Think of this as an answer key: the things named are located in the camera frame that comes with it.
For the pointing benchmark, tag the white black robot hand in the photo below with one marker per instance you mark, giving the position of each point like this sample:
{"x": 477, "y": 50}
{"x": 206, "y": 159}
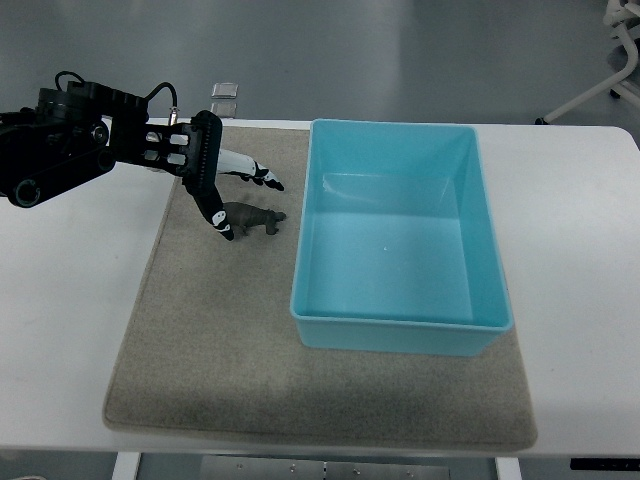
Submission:
{"x": 191, "y": 151}

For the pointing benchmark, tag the brown toy hippo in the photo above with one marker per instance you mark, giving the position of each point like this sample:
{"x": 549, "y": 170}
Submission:
{"x": 244, "y": 216}

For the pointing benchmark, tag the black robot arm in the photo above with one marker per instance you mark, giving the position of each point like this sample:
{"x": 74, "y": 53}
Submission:
{"x": 77, "y": 132}

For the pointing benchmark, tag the blue plastic box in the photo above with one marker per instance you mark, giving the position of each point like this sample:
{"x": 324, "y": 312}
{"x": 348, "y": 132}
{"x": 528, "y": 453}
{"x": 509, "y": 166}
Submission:
{"x": 397, "y": 250}

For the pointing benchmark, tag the lower clear floor tile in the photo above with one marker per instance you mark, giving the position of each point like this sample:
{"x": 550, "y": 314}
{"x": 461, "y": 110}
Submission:
{"x": 224, "y": 109}

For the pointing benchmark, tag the beige felt mat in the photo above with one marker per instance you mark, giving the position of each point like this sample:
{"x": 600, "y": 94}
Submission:
{"x": 211, "y": 350}

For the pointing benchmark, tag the grey metal table crossbar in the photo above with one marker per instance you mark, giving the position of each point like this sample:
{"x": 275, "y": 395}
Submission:
{"x": 230, "y": 467}

